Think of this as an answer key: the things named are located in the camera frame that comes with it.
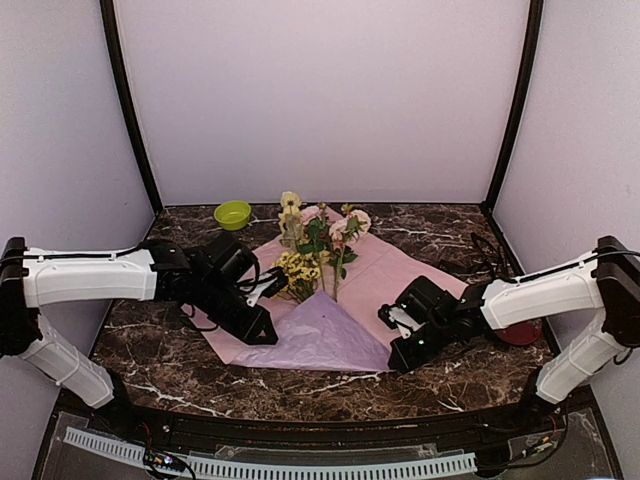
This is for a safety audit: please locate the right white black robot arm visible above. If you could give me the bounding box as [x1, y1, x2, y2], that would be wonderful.
[378, 236, 639, 434]

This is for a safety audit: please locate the right black frame post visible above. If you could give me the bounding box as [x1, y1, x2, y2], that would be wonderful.
[481, 0, 545, 216]

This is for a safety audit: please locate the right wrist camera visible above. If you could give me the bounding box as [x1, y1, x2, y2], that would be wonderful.
[378, 304, 425, 346]

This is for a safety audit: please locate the pink purple wrapping paper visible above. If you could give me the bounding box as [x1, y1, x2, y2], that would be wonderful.
[190, 233, 466, 372]

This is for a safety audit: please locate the green plastic bowl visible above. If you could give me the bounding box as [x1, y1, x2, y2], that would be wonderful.
[214, 200, 252, 231]

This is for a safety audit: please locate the small yellow flower bunch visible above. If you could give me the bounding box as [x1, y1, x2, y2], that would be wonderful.
[271, 252, 323, 304]

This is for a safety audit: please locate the white slotted cable duct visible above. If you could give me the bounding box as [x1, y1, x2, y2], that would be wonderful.
[63, 427, 477, 479]

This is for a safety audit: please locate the black front rail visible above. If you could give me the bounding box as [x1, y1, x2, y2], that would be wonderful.
[54, 389, 591, 451]

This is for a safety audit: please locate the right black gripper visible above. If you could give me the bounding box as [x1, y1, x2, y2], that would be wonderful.
[390, 315, 453, 373]

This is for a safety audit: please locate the left black frame post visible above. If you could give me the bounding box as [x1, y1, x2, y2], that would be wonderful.
[99, 0, 164, 215]

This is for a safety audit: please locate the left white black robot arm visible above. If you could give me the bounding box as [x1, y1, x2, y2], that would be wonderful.
[1, 233, 287, 436]

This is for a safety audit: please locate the black frame post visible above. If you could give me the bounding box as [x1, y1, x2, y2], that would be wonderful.
[99, 0, 164, 215]
[481, 0, 545, 216]

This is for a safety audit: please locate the red floral pouch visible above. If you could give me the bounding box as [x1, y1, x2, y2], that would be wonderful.
[494, 320, 542, 346]

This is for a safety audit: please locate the pale yellow flower stem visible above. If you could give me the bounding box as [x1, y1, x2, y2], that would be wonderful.
[278, 191, 312, 255]

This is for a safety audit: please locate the pink carnation stem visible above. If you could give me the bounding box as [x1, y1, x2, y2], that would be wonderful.
[329, 203, 371, 301]

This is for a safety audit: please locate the black lanyard strap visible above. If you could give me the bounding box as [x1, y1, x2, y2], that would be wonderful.
[437, 232, 516, 276]

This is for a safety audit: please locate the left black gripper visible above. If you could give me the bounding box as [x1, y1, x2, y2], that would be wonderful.
[195, 275, 278, 345]

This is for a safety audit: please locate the pink rose stem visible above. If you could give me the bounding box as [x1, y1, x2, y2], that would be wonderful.
[298, 202, 331, 291]

